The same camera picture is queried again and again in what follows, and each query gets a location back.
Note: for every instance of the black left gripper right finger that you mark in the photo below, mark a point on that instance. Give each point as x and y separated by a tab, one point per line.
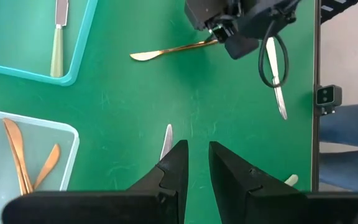
232	180

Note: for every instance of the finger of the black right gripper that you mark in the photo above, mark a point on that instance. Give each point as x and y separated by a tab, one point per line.
241	46
220	32

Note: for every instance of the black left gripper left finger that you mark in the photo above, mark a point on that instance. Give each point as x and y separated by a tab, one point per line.
172	174

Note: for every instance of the black slotted bar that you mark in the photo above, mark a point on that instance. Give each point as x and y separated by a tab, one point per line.
337	9

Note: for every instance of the person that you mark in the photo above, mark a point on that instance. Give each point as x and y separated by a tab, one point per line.
353	124

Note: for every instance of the teal plastic bin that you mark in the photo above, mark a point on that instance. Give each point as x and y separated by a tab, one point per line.
11	37

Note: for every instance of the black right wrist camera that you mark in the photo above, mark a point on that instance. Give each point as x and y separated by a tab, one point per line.
204	12

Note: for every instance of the black table frame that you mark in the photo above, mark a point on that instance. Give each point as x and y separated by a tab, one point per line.
315	46

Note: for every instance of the grey table-level camera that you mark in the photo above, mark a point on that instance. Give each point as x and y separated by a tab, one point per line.
328	96

